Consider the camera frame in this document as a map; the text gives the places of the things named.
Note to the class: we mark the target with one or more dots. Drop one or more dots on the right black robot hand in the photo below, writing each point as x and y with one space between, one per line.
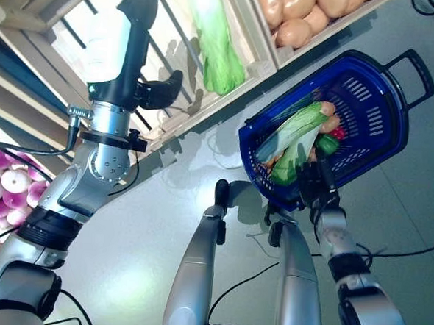
316 190

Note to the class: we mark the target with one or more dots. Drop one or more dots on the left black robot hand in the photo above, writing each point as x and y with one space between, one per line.
131 54

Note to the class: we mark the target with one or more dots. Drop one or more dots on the green white napa cabbage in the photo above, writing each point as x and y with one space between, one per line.
217 59
289 132
284 172

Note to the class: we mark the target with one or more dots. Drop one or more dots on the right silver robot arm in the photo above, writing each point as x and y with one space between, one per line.
336 236

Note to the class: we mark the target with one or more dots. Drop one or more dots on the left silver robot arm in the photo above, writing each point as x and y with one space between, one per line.
102 163

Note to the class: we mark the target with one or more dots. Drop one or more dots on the blue plastic shopping basket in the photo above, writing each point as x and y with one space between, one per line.
393 118

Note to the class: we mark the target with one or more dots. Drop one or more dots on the green bell pepper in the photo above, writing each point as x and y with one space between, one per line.
328 144

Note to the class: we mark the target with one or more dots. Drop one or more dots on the right black robot foot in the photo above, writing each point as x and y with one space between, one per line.
269 215

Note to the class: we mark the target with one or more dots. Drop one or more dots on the black robot foot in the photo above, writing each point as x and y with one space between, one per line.
221 192
269 215

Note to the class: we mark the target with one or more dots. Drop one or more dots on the red bell pepper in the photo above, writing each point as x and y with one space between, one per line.
339 133

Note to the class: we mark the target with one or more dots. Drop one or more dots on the brown potato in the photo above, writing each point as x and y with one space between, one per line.
296 3
333 123
337 2
316 17
329 108
272 7
295 32

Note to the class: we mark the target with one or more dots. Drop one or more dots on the right silver robot leg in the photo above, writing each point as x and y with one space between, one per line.
299 270

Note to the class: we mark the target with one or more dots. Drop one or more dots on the left black robot foot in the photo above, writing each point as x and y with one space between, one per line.
221 192

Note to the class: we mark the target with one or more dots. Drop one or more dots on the slatted wooden crate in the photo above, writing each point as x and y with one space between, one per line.
213 107
293 53

